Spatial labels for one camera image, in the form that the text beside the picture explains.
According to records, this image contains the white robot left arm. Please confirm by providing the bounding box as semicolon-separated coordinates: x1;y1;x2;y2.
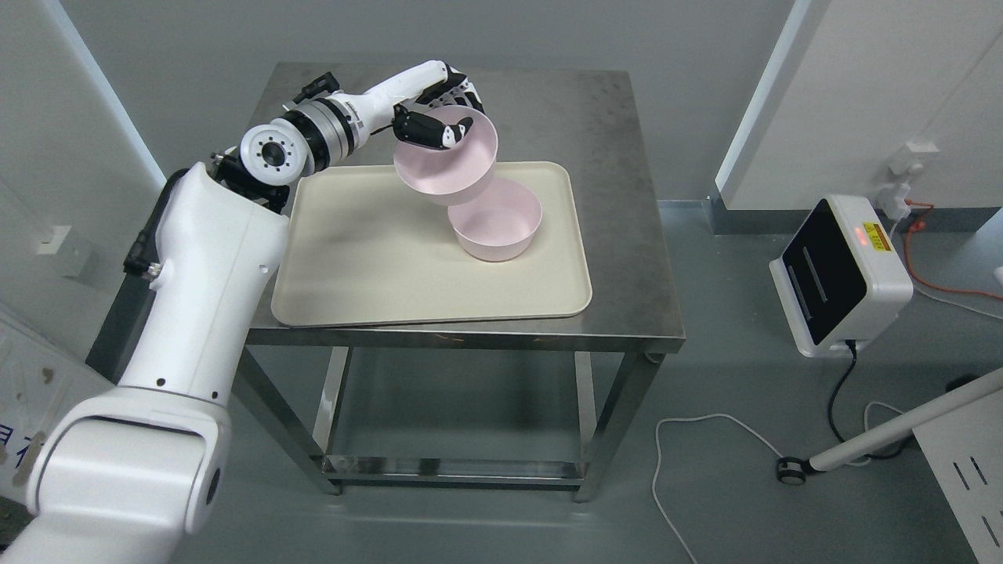
2;78;371;563

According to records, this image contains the white stand leg with caster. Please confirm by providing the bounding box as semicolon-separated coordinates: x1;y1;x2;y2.
775;367;1002;485

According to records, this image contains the black power cable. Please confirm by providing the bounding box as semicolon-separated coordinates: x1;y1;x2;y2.
827;340;914;461

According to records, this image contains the white sign board blue text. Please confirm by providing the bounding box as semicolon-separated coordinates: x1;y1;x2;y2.
1;315;112;504

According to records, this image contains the white black box device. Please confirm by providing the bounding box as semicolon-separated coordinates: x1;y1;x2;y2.
768;195;914;358

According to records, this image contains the pink bowl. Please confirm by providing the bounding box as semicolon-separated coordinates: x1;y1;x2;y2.
447;176;542;262
393;106;498;206

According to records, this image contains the stainless steel table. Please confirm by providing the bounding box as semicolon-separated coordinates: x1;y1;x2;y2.
235;68;686;502

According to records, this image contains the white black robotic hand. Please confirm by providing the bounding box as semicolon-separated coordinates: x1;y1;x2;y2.
342;60;484;150

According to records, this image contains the beige plastic tray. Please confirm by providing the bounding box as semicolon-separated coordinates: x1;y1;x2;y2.
271;161;592;327

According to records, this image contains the white floor cable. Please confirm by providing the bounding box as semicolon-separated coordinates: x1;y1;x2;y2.
652;402;903;564

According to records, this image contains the white perforated panel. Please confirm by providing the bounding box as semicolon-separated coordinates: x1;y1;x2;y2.
914;390;1002;563

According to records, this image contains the white wall switch box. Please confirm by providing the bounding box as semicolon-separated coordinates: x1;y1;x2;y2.
36;225;93;278

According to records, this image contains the orange cable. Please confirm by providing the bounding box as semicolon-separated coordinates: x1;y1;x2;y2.
904;204;1003;302

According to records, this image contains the white wall socket plug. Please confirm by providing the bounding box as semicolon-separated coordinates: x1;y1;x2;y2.
874;140;940;222

